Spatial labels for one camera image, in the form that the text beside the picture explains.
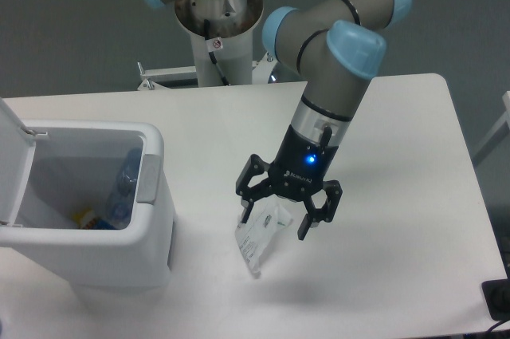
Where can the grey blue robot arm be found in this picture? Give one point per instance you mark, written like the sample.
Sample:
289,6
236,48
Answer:
335,46

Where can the clear plastic wrapper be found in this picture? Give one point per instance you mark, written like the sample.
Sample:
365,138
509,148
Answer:
254,237

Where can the black device at corner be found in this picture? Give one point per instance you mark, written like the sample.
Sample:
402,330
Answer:
496,294

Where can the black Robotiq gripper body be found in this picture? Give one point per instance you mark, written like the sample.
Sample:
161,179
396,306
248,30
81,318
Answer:
298,171

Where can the white frame at right edge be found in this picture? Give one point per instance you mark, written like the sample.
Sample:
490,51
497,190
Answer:
494,136

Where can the white trash can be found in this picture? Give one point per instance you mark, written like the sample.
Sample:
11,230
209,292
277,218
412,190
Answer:
74,167

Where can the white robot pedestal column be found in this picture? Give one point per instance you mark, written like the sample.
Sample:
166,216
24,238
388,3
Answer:
221,36

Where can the yellow orange trash packet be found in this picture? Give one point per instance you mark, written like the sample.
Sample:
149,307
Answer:
86,219

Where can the blue trash package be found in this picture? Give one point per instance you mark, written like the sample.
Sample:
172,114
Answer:
100,224

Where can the clear plastic water bottle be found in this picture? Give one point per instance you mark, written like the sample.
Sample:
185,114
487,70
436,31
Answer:
118,208

